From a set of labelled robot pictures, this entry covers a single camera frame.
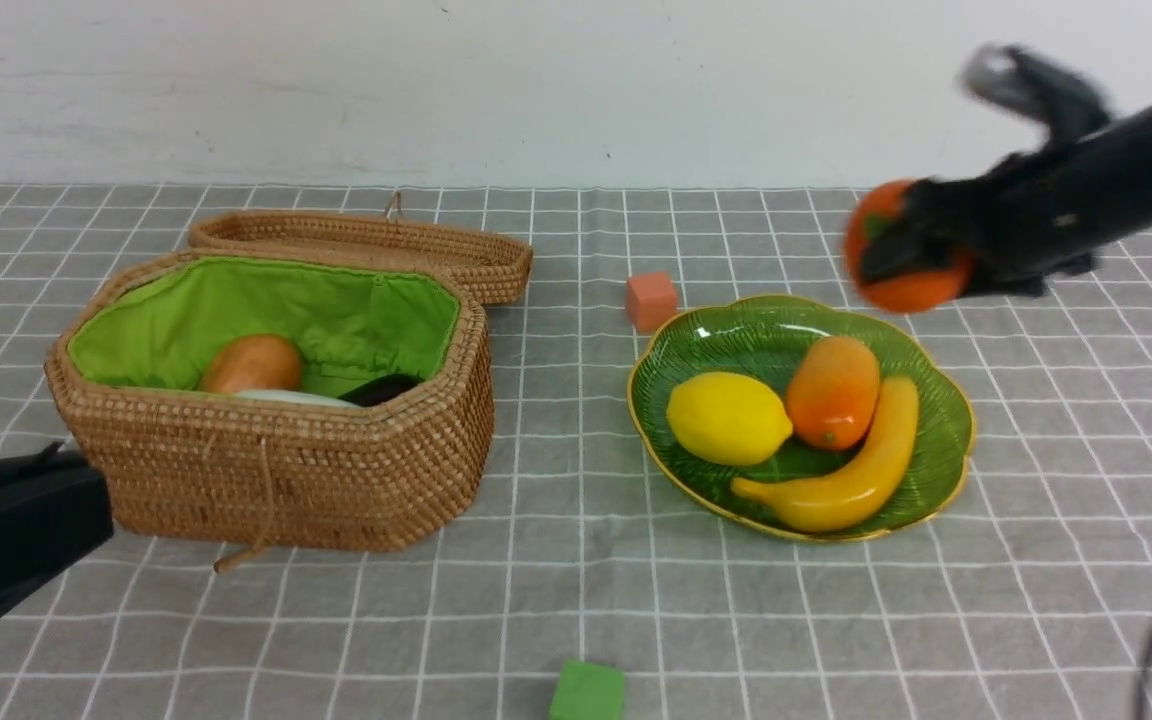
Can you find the woven wicker basket green lining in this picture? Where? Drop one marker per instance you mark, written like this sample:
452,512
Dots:
187,464

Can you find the brown potato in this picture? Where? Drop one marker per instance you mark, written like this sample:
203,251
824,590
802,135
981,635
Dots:
255,361

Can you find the white radish with green leaves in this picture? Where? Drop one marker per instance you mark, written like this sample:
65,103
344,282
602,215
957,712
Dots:
292,397

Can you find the orange yellow mango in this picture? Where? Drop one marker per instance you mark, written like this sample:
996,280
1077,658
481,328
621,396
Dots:
832,397

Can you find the yellow banana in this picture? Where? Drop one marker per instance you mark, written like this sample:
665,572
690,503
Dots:
857,491

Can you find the woven wicker basket lid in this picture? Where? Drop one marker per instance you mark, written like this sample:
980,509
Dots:
492,268

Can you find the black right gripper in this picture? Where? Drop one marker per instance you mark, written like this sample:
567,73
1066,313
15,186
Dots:
1002,233

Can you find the green leaf-shaped glass plate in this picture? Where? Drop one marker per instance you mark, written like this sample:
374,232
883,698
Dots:
766,337

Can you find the grey checked tablecloth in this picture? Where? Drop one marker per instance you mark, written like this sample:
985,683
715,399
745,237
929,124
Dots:
1030,598

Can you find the yellow lemon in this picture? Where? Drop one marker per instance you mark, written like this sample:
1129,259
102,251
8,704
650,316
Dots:
727,418

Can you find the orange persimmon with green calyx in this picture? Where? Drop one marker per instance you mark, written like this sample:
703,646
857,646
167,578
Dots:
909,294

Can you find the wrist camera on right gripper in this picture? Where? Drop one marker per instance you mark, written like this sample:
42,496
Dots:
1032,86

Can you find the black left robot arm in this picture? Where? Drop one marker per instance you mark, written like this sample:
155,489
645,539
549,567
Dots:
55,509

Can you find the orange foam cube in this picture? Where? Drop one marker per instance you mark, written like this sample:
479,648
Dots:
651,300

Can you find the dark purple eggplant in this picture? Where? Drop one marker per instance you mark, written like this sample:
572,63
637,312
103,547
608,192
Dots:
381,390

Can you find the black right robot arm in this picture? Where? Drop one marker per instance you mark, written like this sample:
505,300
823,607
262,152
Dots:
1122,154

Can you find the green foam cube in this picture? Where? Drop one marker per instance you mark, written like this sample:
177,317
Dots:
587,691

